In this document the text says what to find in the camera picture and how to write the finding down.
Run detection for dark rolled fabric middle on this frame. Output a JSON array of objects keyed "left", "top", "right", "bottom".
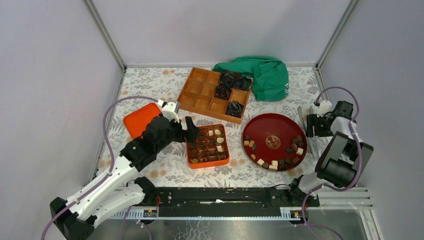
[{"left": 214, "top": 85, "right": 232, "bottom": 101}]

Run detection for dark rolled fabric front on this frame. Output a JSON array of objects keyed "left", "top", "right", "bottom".
[{"left": 225, "top": 100, "right": 244, "bottom": 118}]

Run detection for green cloth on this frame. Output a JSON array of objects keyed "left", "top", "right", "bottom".
[{"left": 212, "top": 55, "right": 290, "bottom": 102}]

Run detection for dark rolled fabric back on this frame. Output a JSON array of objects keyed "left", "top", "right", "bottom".
[{"left": 219, "top": 71, "right": 252, "bottom": 91}]

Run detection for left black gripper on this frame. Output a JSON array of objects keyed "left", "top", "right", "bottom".
[{"left": 155, "top": 115, "right": 201, "bottom": 154}]

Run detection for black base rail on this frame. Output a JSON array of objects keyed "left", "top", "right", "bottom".
[{"left": 124, "top": 185, "right": 321, "bottom": 218}]

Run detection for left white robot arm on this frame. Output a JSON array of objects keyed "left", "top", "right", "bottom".
[{"left": 49, "top": 115, "right": 201, "bottom": 240}]

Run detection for dark rolled fabric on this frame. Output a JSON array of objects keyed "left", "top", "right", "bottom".
[
  {"left": 219, "top": 71, "right": 252, "bottom": 91},
  {"left": 214, "top": 85, "right": 232, "bottom": 101},
  {"left": 225, "top": 100, "right": 244, "bottom": 118}
]

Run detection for floral table mat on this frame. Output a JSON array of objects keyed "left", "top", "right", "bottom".
[{"left": 97, "top": 66, "right": 320, "bottom": 187}]

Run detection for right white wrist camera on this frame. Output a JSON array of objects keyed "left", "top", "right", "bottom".
[{"left": 313, "top": 100, "right": 333, "bottom": 117}]

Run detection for red round plate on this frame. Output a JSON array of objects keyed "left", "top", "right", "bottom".
[{"left": 241, "top": 113, "right": 308, "bottom": 172}]

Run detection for metal serving tongs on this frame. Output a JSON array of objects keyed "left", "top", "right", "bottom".
[{"left": 297, "top": 103, "right": 319, "bottom": 160}]

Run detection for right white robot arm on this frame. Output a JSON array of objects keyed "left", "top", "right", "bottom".
[{"left": 286, "top": 100, "right": 374, "bottom": 206}]

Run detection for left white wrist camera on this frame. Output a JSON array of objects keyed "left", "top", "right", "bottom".
[{"left": 156, "top": 99, "right": 180, "bottom": 123}]

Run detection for orange box lid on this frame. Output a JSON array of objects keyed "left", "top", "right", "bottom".
[{"left": 123, "top": 103, "right": 161, "bottom": 139}]

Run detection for aluminium frame rail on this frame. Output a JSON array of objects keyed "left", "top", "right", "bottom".
[{"left": 106, "top": 187, "right": 372, "bottom": 225}]

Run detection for orange chocolate box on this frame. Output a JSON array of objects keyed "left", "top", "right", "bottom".
[{"left": 187, "top": 124, "right": 230, "bottom": 169}]

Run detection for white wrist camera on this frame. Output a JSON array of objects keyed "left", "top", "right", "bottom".
[
  {"left": 313, "top": 100, "right": 333, "bottom": 117},
  {"left": 156, "top": 99, "right": 180, "bottom": 123}
]

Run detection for wooden compartment organizer tray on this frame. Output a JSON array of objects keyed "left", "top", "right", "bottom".
[{"left": 177, "top": 67, "right": 251, "bottom": 124}]

